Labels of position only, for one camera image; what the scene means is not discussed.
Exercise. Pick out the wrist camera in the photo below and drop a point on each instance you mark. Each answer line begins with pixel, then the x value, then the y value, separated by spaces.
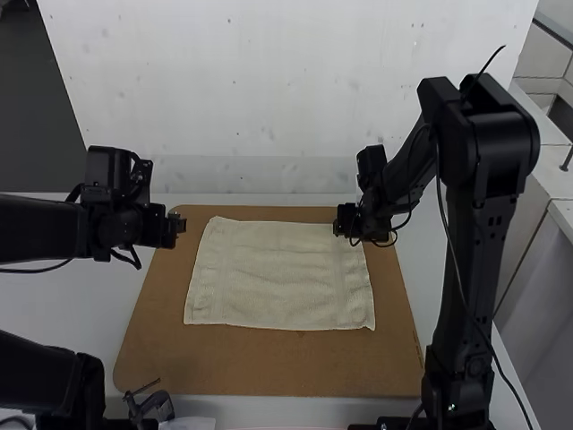
pixel 114 172
pixel 371 162

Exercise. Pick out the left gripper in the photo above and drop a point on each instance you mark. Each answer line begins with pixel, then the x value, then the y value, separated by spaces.
pixel 130 226

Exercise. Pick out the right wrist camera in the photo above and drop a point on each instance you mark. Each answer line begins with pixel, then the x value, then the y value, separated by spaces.
pixel 371 162

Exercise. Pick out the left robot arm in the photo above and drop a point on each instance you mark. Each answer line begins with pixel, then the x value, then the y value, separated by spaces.
pixel 36 228

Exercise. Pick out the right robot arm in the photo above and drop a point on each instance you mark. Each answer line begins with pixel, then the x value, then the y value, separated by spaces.
pixel 488 179

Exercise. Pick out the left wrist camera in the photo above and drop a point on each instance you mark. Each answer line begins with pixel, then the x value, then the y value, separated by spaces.
pixel 114 172

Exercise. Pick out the black clamp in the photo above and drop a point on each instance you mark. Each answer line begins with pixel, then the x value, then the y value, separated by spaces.
pixel 152 401

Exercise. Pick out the pale towel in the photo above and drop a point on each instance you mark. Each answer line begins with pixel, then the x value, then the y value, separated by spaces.
pixel 277 277

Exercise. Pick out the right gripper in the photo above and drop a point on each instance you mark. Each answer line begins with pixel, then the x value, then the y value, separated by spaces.
pixel 362 224

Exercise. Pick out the cork mat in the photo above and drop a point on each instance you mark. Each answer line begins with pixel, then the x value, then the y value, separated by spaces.
pixel 268 363

